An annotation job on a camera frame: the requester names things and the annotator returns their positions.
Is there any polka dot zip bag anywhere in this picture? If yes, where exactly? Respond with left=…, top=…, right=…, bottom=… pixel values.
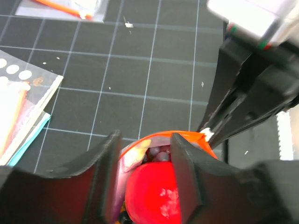
left=0, top=51, right=63, bottom=165

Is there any dark black grape bunch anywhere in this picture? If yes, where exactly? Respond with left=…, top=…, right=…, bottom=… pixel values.
left=142, top=145, right=171, bottom=164

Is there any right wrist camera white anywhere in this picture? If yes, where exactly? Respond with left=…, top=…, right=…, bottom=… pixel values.
left=206, top=0, right=299, bottom=48

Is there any right orange zipper bag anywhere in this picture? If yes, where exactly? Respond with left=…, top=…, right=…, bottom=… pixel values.
left=15, top=0, right=109, bottom=22

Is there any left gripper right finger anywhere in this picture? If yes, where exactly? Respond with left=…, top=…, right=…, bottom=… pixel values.
left=171, top=133, right=299, bottom=224

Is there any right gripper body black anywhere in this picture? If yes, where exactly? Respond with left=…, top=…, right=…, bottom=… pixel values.
left=217, top=35, right=299, bottom=131

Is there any orange zipper clear bag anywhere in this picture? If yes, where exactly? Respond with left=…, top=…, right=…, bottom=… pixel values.
left=109, top=130, right=219, bottom=224

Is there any blue zipper clear bag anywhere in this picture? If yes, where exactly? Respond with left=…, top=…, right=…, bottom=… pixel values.
left=6, top=111, right=51, bottom=166

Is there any red yellow apple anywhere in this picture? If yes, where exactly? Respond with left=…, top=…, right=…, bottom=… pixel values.
left=125, top=161, right=181, bottom=224

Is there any purple eggplant toy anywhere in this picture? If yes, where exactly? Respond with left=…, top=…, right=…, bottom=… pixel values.
left=112, top=160, right=128, bottom=224

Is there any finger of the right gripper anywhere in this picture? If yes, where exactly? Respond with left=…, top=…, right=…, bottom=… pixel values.
left=208, top=93, right=292, bottom=147
left=197, top=39, right=251, bottom=132

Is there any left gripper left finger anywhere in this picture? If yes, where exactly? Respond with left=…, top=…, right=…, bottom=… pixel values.
left=0, top=130, right=121, bottom=224

